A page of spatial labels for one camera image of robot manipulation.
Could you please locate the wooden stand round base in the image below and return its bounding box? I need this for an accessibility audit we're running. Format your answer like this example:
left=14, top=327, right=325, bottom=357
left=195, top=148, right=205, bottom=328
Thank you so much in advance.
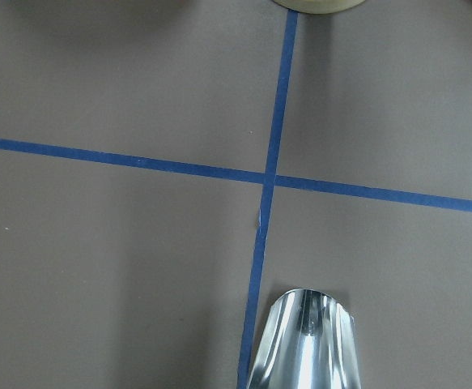
left=274, top=0, right=365, bottom=15

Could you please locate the steel scoop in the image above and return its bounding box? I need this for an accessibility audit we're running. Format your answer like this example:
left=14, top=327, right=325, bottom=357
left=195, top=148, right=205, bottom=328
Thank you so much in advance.
left=246, top=289, right=362, bottom=388

